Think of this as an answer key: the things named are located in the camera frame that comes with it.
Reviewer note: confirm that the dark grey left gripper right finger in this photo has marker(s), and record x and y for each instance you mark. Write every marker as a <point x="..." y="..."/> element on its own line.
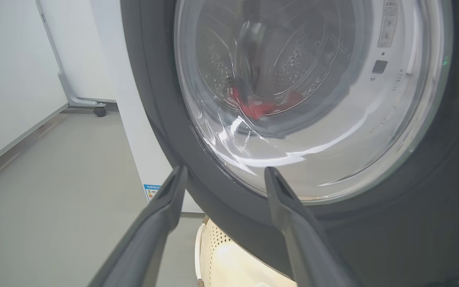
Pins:
<point x="305" y="239"/>

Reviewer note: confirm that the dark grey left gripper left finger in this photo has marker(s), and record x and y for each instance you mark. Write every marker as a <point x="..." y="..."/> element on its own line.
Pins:
<point x="150" y="231"/>

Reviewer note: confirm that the dark grey glass washer door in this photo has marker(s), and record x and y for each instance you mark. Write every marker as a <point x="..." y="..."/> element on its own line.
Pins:
<point x="161" y="119"/>

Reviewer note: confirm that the red basketball shorts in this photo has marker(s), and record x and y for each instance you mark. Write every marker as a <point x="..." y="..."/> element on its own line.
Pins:
<point x="259" y="108"/>

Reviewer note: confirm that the cream perforated laundry basket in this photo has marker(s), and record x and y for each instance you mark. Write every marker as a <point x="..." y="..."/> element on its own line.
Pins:
<point x="229" y="263"/>

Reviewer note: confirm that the white front-load washing machine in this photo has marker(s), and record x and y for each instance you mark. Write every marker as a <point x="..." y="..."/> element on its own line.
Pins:
<point x="134" y="119"/>

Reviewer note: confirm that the blue energy label sticker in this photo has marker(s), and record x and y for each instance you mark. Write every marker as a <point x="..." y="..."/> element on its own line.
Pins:
<point x="152" y="193"/>

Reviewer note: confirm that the white rolling partition panel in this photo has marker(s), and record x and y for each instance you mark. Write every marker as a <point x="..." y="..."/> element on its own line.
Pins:
<point x="82" y="48"/>

